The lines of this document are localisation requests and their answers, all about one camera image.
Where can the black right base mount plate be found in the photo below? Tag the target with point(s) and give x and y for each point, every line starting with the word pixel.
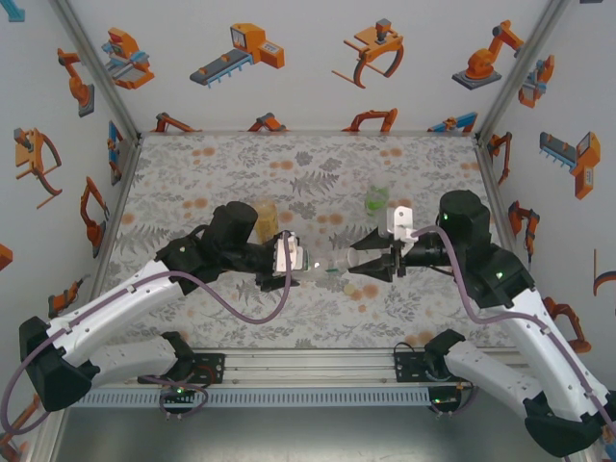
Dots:
pixel 406 366

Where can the aluminium side rail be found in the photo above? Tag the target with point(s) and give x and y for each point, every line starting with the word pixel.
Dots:
pixel 113 231
pixel 487 168

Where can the aluminium frame post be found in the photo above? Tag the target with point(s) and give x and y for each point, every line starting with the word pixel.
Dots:
pixel 45 443
pixel 98 72
pixel 516 72

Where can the small controller board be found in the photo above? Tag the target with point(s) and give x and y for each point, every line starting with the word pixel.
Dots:
pixel 443 399
pixel 178 391

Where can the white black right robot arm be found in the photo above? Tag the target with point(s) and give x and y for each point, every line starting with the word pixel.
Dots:
pixel 553 346

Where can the slim clear plastic bottle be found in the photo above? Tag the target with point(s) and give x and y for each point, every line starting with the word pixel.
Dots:
pixel 332 265

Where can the small right controller board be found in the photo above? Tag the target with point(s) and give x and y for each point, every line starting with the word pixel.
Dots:
pixel 443 399

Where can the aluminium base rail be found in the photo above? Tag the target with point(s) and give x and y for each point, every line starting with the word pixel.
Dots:
pixel 313 366

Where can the small white bottle cap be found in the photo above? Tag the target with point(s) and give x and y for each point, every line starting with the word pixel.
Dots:
pixel 352 260

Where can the yellow label tea bottle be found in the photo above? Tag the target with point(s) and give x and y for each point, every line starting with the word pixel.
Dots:
pixel 267 221

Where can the cream yellow bottle cap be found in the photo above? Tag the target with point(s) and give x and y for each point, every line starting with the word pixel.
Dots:
pixel 349 289

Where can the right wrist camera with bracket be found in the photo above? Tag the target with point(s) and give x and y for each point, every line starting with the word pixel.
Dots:
pixel 402 219

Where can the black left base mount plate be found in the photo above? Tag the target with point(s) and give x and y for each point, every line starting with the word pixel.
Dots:
pixel 214 368

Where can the floral patterned table cover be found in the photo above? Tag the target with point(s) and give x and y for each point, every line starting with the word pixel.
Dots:
pixel 216 168

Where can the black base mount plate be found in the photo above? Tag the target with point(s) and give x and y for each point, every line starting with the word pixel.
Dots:
pixel 214 368
pixel 406 366

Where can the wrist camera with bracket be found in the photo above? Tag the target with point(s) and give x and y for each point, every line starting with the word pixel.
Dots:
pixel 289 255
pixel 402 219

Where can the small left controller board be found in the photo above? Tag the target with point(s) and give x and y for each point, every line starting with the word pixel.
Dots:
pixel 178 391

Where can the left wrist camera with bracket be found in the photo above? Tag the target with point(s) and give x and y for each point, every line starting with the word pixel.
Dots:
pixel 289 255

